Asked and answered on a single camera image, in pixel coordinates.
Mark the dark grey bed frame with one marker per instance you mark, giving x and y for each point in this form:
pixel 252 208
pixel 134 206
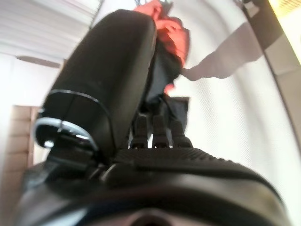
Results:
pixel 265 33

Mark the white bed sheet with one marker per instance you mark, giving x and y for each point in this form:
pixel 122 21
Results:
pixel 235 113

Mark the orange and dark garment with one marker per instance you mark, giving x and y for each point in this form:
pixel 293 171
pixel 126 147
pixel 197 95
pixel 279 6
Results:
pixel 174 40

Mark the white window blinds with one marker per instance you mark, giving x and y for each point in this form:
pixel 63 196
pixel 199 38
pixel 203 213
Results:
pixel 44 21

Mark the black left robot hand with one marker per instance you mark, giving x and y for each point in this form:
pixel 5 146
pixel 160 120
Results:
pixel 101 70

